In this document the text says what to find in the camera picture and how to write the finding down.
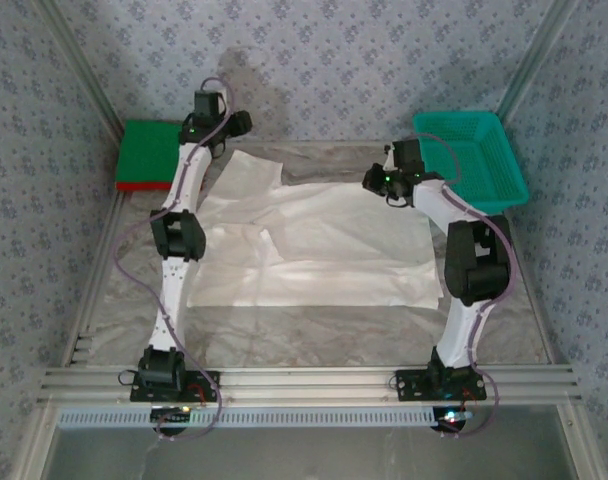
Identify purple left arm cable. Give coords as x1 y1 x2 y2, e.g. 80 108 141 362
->
112 77 235 442

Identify white slotted cable duct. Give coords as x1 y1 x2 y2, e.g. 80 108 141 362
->
56 405 448 430

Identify green folded t-shirt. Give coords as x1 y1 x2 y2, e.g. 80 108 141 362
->
116 119 183 185

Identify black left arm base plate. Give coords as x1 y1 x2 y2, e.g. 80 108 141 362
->
129 369 221 404

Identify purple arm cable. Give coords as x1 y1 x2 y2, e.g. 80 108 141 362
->
412 132 518 441
112 77 235 442

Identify black controller board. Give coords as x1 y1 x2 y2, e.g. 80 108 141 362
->
150 405 194 435
431 405 475 434

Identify aluminium rail beam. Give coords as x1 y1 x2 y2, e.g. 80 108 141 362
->
37 364 583 409

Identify grey floral patterned cloth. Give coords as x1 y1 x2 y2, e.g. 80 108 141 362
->
501 212 558 364

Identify white t-shirt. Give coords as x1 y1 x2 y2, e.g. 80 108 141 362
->
186 148 443 311

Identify red folded t-shirt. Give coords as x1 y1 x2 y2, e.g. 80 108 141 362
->
114 179 178 193

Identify aluminium frame post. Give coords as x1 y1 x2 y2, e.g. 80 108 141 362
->
494 0 584 127
36 0 126 144

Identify teal plastic mesh basket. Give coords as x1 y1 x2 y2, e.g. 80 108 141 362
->
412 109 530 217

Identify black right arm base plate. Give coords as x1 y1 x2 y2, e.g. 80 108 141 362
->
394 368 488 403

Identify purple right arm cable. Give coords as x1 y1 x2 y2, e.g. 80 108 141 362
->
412 132 518 441

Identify aluminium table side rail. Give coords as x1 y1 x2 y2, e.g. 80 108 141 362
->
63 192 128 366

